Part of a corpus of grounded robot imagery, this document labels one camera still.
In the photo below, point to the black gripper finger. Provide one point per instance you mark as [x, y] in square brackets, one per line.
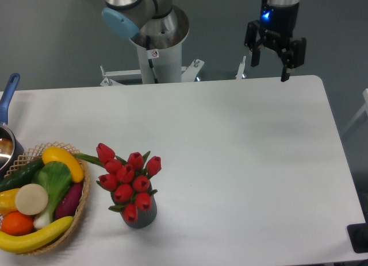
[293, 57]
[254, 39]

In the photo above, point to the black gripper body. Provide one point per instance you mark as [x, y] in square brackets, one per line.
[278, 23]

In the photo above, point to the red tulip bouquet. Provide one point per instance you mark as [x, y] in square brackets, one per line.
[137, 171]

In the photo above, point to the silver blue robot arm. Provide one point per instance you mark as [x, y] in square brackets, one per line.
[157, 28]

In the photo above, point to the dark grey ribbed vase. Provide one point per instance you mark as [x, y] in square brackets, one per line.
[138, 209]

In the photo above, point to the black device at table edge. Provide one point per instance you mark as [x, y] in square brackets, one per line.
[358, 237]

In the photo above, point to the green bok choy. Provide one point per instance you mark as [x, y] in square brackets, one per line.
[55, 178]

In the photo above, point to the purple sweet potato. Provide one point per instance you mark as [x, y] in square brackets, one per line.
[70, 202]

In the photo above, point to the woven wicker basket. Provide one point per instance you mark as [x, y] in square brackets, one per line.
[35, 153]

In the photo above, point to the green cucumber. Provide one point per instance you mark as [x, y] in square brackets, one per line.
[21, 176]

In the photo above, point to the beige round disc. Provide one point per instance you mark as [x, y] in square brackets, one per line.
[31, 199]

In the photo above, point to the yellow bell pepper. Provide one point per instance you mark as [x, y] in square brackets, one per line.
[7, 201]

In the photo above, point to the orange fruit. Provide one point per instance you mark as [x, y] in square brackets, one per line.
[17, 224]

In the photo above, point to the yellow banana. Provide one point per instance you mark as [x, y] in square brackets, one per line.
[36, 240]

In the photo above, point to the white frame at right edge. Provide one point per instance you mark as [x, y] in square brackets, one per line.
[358, 119]

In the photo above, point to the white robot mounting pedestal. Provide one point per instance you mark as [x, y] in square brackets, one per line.
[156, 66]

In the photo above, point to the blue handled saucepan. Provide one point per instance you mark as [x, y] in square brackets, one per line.
[10, 147]

